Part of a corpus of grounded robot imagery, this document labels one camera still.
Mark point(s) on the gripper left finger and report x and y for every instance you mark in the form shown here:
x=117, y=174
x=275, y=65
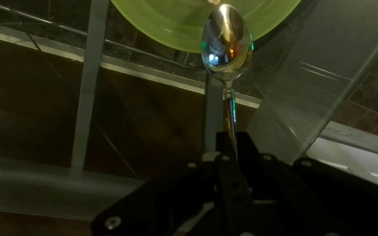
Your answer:
x=162, y=203

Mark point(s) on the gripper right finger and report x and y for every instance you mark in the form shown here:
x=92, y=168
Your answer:
x=323, y=203

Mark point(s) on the silver metal spoon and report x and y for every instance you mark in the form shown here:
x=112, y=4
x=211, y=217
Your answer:
x=226, y=42

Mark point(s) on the green plate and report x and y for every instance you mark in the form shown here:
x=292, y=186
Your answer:
x=162, y=19

